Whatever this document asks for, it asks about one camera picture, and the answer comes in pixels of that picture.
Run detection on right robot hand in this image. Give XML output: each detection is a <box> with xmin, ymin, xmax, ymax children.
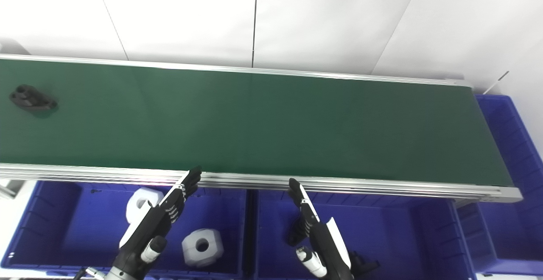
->
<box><xmin>287</xmin><ymin>178</ymin><xmax>355</xmax><ymax>280</ymax></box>

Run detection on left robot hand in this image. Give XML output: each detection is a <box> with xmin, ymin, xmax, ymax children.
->
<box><xmin>111</xmin><ymin>166</ymin><xmax>203</xmax><ymax>274</ymax></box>

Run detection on black flanged part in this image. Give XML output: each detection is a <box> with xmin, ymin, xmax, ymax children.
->
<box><xmin>349</xmin><ymin>250</ymin><xmax>381</xmax><ymax>278</ymax></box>
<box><xmin>9</xmin><ymin>84</ymin><xmax>58</xmax><ymax>112</ymax></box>

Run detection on white plastic part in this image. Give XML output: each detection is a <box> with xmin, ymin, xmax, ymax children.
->
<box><xmin>126</xmin><ymin>188</ymin><xmax>165</xmax><ymax>225</ymax></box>
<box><xmin>182</xmin><ymin>228</ymin><xmax>224</xmax><ymax>269</ymax></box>

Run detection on green conveyor belt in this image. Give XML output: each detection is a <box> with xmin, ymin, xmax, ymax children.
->
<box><xmin>0</xmin><ymin>59</ymin><xmax>515</xmax><ymax>187</ymax></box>
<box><xmin>0</xmin><ymin>54</ymin><xmax>523</xmax><ymax>204</ymax></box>

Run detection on blue plastic bin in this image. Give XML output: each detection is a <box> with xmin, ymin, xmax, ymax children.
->
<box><xmin>456</xmin><ymin>95</ymin><xmax>543</xmax><ymax>277</ymax></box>
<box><xmin>248</xmin><ymin>189</ymin><xmax>480</xmax><ymax>280</ymax></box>
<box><xmin>0</xmin><ymin>180</ymin><xmax>252</xmax><ymax>279</ymax></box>

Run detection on aluminium conveyor leg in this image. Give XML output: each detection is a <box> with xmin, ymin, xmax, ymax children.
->
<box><xmin>0</xmin><ymin>179</ymin><xmax>22</xmax><ymax>200</ymax></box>

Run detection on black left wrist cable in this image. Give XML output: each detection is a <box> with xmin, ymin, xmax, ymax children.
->
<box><xmin>73</xmin><ymin>266</ymin><xmax>106</xmax><ymax>280</ymax></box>

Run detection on thin wall cable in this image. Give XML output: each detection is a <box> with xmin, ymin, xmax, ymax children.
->
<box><xmin>485</xmin><ymin>71</ymin><xmax>510</xmax><ymax>94</ymax></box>

